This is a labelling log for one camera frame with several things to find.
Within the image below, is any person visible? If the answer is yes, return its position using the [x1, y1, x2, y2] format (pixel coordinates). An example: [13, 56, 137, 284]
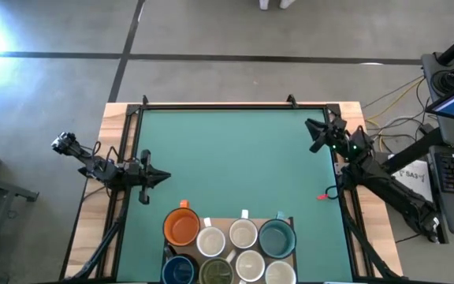
[258, 0, 297, 11]

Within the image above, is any grey floor cable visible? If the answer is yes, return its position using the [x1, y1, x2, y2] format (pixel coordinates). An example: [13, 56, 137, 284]
[368, 114, 437, 143]

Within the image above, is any plain white mug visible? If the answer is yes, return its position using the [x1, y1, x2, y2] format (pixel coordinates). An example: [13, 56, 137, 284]
[195, 217, 227, 258]

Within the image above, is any grey metal stand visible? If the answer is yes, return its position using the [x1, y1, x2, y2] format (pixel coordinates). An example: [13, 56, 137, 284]
[0, 169, 41, 273]

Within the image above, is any yellow floor cable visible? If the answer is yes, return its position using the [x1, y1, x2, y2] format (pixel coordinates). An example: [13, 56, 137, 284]
[364, 77, 425, 123]

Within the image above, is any orange mug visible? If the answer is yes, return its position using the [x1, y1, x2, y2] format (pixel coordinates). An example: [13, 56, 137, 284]
[162, 199, 201, 248]

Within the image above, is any white printed paper sheet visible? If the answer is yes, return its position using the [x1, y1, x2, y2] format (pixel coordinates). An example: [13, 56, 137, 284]
[392, 159, 433, 202]

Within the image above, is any black coiled cable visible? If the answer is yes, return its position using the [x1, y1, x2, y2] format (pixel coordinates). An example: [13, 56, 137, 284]
[430, 67, 454, 95]

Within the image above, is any navy white patterned mug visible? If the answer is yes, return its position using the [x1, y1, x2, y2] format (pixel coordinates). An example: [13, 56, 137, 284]
[228, 209, 259, 249]

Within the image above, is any black metal table frame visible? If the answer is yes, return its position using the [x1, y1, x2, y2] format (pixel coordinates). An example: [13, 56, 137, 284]
[59, 94, 404, 284]

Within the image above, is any dark blue mug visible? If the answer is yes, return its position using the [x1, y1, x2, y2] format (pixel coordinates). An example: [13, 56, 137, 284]
[161, 245, 199, 284]

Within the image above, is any green table mat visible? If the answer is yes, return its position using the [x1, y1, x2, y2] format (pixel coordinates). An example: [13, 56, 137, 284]
[115, 106, 355, 283]

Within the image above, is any blue leaf print mug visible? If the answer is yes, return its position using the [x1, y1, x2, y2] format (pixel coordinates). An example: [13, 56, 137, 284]
[235, 249, 266, 283]

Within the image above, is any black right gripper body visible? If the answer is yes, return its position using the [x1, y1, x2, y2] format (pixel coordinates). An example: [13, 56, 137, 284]
[308, 116, 366, 155]

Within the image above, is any white teal lattice mug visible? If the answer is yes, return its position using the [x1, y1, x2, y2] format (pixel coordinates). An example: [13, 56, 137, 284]
[265, 260, 297, 284]

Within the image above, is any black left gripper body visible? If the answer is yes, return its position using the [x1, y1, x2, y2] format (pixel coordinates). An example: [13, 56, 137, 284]
[123, 148, 152, 205]

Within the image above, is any black cable with red plug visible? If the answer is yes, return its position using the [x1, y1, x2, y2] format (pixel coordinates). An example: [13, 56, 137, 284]
[316, 185, 341, 201]

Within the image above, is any black slanted pole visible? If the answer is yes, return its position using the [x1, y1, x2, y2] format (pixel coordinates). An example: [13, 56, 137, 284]
[382, 126, 445, 171]

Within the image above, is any light wooden board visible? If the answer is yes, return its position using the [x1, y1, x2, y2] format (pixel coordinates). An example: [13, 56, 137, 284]
[162, 212, 298, 282]

